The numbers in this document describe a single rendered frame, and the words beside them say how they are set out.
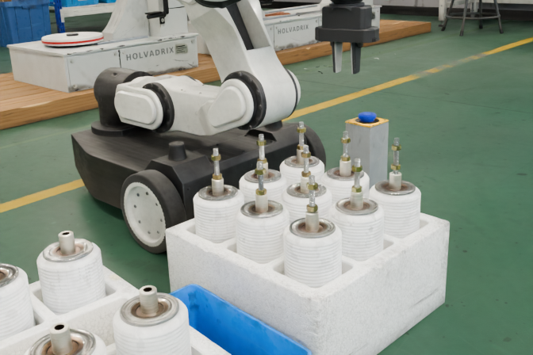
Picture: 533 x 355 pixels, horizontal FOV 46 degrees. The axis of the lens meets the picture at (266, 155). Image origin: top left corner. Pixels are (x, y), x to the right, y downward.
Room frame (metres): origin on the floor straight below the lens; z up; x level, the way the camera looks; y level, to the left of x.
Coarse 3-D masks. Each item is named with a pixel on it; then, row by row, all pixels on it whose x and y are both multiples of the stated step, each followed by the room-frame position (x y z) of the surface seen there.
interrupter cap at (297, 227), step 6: (294, 222) 0.94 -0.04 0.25; (300, 222) 0.94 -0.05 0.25; (324, 222) 0.94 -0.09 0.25; (330, 222) 0.94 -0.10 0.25; (294, 228) 0.92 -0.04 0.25; (300, 228) 0.92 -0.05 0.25; (324, 228) 0.92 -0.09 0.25; (330, 228) 0.92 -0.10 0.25; (294, 234) 0.90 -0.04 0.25; (300, 234) 0.90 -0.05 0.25; (306, 234) 0.90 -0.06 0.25; (312, 234) 0.90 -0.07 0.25; (318, 234) 0.90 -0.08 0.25; (324, 234) 0.89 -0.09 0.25; (330, 234) 0.90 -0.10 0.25
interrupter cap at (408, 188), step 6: (384, 180) 1.12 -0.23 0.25; (402, 180) 1.12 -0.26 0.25; (378, 186) 1.09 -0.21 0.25; (384, 186) 1.09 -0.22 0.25; (402, 186) 1.10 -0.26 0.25; (408, 186) 1.09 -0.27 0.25; (414, 186) 1.08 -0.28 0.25; (378, 192) 1.07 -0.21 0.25; (384, 192) 1.06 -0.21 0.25; (390, 192) 1.06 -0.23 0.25; (396, 192) 1.06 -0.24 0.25; (402, 192) 1.06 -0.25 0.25; (408, 192) 1.06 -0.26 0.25
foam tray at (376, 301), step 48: (192, 240) 1.04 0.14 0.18; (384, 240) 1.02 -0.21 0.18; (432, 240) 1.04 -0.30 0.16; (240, 288) 0.94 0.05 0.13; (288, 288) 0.86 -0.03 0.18; (336, 288) 0.85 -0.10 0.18; (384, 288) 0.94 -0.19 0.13; (432, 288) 1.05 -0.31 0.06; (288, 336) 0.86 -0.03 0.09; (336, 336) 0.85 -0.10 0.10; (384, 336) 0.94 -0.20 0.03
